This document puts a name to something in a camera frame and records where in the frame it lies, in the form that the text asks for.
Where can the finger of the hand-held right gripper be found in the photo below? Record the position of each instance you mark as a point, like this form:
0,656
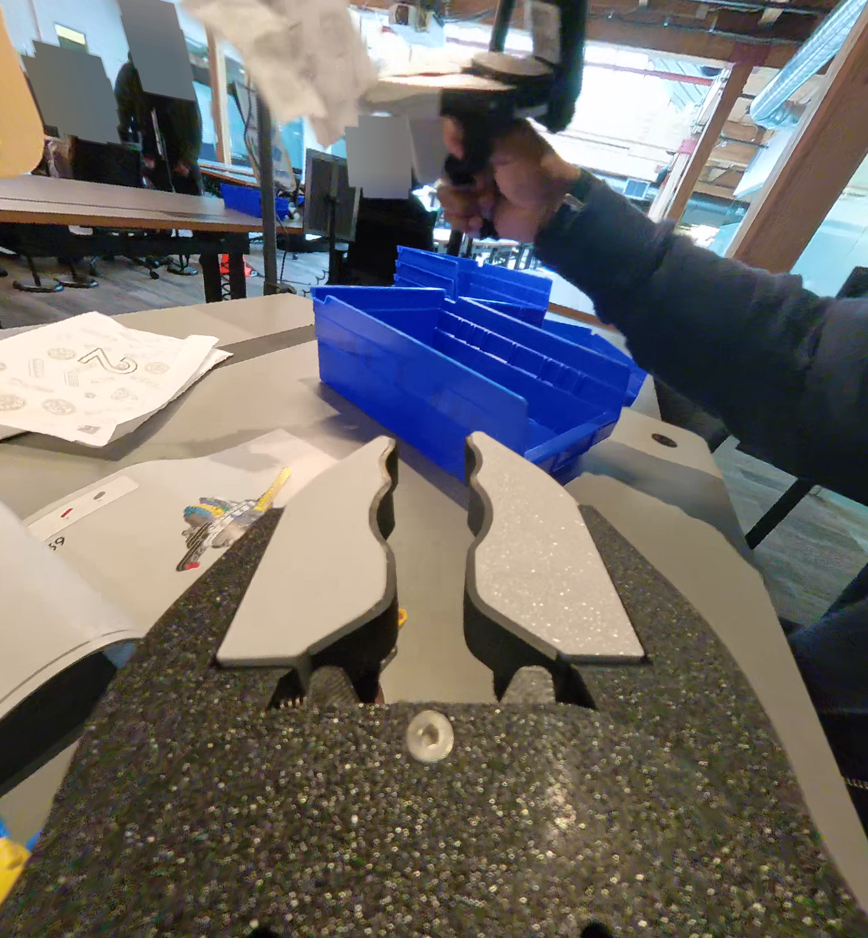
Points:
412,99

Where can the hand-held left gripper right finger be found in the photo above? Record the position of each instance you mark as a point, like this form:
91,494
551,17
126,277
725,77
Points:
551,571

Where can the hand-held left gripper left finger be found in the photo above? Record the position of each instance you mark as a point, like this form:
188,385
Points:
316,571

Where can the small white paper bag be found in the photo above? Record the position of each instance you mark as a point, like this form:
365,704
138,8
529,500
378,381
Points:
294,58

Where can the blue plastic bin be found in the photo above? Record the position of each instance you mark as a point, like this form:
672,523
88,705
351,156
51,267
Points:
404,381

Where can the large white paper bag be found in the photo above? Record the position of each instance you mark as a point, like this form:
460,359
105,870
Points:
75,381

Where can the person's right forearm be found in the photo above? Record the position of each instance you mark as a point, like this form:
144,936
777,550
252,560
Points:
734,337

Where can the lego instruction booklet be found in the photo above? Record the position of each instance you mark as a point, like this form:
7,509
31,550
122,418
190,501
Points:
148,498

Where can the person's right hand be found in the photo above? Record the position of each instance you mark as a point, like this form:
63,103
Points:
529,190

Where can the black monitor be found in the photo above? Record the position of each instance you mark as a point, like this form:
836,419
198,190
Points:
327,194

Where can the dark grey metal pole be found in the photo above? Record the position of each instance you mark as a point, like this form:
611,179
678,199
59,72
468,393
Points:
267,183

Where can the black table grommet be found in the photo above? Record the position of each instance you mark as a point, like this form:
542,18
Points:
664,440

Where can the stacked blue plastic bins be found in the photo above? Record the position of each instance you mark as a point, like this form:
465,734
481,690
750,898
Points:
478,275

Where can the small blue storage bin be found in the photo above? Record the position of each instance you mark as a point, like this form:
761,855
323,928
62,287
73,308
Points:
247,201

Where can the wooden support beam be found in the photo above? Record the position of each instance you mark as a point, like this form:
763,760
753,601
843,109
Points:
705,139
807,146

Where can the wooden desk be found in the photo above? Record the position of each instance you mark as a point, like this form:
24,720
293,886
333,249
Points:
111,205

